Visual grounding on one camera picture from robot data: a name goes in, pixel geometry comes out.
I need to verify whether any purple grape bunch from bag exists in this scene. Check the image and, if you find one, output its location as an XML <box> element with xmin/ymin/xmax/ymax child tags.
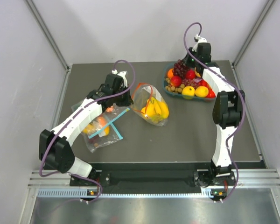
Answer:
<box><xmin>173</xmin><ymin>60</ymin><xmax>189</xmax><ymax>79</ymax></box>

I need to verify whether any red zip bag with fruit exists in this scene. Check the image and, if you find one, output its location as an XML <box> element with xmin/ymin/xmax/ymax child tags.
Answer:
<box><xmin>131</xmin><ymin>83</ymin><xmax>169</xmax><ymax>126</ymax></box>

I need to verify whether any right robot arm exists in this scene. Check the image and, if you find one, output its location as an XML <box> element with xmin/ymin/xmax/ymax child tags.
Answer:
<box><xmin>185</xmin><ymin>40</ymin><xmax>245</xmax><ymax>185</ymax></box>

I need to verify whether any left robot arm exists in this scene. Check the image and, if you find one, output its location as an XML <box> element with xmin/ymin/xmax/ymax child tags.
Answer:
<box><xmin>39</xmin><ymin>70</ymin><xmax>132</xmax><ymax>185</ymax></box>

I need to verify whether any fake red apple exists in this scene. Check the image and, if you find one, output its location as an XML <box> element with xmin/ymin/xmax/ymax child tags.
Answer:
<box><xmin>184</xmin><ymin>69</ymin><xmax>196</xmax><ymax>80</ymax></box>

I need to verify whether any fake grape bunch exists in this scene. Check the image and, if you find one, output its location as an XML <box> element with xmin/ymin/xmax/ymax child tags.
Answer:
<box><xmin>182</xmin><ymin>79</ymin><xmax>198</xmax><ymax>88</ymax></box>

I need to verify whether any fake red pepper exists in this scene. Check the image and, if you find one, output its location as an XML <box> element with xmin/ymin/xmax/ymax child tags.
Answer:
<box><xmin>199</xmin><ymin>80</ymin><xmax>208</xmax><ymax>88</ymax></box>

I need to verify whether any fake orange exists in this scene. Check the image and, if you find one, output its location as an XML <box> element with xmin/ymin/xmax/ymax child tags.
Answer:
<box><xmin>167</xmin><ymin>68</ymin><xmax>174</xmax><ymax>79</ymax></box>

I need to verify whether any fake red peach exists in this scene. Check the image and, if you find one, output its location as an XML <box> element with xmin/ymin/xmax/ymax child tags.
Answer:
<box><xmin>170</xmin><ymin>76</ymin><xmax>182</xmax><ymax>87</ymax></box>

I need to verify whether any fake banana bunch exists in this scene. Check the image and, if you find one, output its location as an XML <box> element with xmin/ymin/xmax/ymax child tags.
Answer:
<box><xmin>140</xmin><ymin>97</ymin><xmax>169</xmax><ymax>123</ymax></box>

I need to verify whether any fake yellow lemon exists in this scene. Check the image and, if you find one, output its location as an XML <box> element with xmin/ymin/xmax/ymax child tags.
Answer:
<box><xmin>182</xmin><ymin>86</ymin><xmax>195</xmax><ymax>100</ymax></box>

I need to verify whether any fake longan cluster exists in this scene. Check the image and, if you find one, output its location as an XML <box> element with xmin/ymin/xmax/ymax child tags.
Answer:
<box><xmin>165</xmin><ymin>78</ymin><xmax>185</xmax><ymax>94</ymax></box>

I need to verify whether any fake red tomato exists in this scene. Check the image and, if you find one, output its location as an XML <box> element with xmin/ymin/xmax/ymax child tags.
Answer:
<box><xmin>206</xmin><ymin>89</ymin><xmax>216</xmax><ymax>98</ymax></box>

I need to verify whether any upper blue zip bag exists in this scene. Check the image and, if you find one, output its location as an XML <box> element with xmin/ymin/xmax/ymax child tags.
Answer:
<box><xmin>71</xmin><ymin>99</ymin><xmax>130</xmax><ymax>129</ymax></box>

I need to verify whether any blue zip bag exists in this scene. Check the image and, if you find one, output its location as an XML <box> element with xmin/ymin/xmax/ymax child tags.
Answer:
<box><xmin>81</xmin><ymin>123</ymin><xmax>123</xmax><ymax>153</ymax></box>
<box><xmin>71</xmin><ymin>99</ymin><xmax>130</xmax><ymax>129</ymax></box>

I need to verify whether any lower blue zip bag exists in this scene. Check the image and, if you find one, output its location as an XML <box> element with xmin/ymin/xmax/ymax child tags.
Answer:
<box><xmin>81</xmin><ymin>123</ymin><xmax>123</xmax><ymax>153</ymax></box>

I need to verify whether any teal plastic fruit basket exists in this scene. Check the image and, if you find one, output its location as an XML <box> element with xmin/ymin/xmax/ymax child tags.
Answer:
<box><xmin>163</xmin><ymin>62</ymin><xmax>216</xmax><ymax>102</ymax></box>

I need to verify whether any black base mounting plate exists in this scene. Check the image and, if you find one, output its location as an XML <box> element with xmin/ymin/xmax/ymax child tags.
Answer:
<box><xmin>43</xmin><ymin>162</ymin><xmax>238</xmax><ymax>187</ymax></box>

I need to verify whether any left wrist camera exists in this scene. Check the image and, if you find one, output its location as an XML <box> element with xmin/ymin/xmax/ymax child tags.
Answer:
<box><xmin>112</xmin><ymin>69</ymin><xmax>128</xmax><ymax>87</ymax></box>

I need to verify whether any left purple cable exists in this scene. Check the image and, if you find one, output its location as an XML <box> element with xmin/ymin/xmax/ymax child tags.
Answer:
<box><xmin>36</xmin><ymin>59</ymin><xmax>136</xmax><ymax>219</ymax></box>

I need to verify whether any grey slotted cable duct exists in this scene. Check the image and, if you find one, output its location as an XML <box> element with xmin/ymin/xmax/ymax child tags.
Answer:
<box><xmin>37</xmin><ymin>188</ymin><xmax>226</xmax><ymax>199</ymax></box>

